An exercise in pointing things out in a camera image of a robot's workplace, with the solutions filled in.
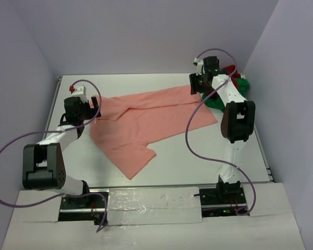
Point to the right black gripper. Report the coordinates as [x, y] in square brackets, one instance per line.
[194, 79]

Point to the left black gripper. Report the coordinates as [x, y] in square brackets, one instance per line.
[86, 105]

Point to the salmon pink t shirt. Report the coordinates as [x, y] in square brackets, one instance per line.
[129, 123]

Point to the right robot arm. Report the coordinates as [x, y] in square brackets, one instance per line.
[237, 123]

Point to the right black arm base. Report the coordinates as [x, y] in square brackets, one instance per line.
[213, 205]

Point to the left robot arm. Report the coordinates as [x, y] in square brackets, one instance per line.
[43, 165]

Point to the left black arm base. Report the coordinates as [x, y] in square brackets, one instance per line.
[89, 208]

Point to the green t shirt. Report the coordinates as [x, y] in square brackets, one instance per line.
[215, 102]

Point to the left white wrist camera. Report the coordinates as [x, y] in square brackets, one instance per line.
[77, 90]

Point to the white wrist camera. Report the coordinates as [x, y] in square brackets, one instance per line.
[199, 66]
[77, 90]

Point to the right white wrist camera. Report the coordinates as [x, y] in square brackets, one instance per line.
[199, 66]

